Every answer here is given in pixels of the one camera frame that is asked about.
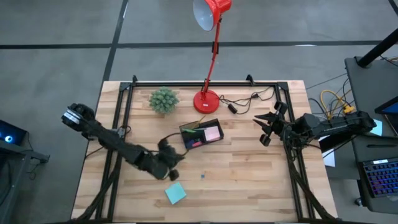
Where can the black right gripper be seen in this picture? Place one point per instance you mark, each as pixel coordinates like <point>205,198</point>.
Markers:
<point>278,129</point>

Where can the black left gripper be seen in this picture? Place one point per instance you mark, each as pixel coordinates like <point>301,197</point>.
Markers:
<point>168,158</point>

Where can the pink sticky note pad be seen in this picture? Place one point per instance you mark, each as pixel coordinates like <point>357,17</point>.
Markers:
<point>212,133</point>

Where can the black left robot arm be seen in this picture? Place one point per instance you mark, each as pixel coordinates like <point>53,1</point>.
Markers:
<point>109,140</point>

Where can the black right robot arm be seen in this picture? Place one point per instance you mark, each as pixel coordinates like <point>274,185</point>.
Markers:
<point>342,123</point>

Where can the black mesh desk organizer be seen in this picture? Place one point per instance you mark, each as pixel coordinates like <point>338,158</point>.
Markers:
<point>186,124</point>

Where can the green marker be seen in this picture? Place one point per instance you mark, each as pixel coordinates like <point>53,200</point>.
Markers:
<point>189,130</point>

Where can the teal sticky note pad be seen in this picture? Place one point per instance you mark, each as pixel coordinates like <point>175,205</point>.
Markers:
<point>175,193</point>

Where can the artificial green plant white pot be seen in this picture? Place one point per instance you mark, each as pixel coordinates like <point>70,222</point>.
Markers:
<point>163,100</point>

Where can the red desk lamp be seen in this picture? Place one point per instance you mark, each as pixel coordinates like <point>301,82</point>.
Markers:
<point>205,102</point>

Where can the white paper sheet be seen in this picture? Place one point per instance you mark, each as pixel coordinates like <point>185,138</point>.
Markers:
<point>329,158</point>

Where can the grey cart top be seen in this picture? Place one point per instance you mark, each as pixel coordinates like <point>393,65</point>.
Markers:
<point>363,93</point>

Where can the light blue paper note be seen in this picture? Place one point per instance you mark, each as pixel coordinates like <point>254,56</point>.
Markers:
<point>378,129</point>

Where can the black caster wheel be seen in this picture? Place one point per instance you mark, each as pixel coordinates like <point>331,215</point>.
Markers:
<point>359,202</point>

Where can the laptop with blue screen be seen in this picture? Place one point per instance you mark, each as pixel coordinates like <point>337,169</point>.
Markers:
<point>392,109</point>

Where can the grey keyboard cart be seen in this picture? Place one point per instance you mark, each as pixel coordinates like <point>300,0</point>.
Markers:
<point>391,149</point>

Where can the backlit keyboard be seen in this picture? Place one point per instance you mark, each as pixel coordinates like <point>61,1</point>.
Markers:
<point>382,179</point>

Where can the black pole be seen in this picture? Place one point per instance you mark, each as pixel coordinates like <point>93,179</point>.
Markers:
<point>377,48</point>

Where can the black computer with blue light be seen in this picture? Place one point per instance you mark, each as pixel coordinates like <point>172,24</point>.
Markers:
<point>15,133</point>

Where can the black equipment stand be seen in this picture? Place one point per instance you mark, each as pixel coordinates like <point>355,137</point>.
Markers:
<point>9,174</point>

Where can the black aluminium frame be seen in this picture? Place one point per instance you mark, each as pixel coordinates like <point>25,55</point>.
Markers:
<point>202,84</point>

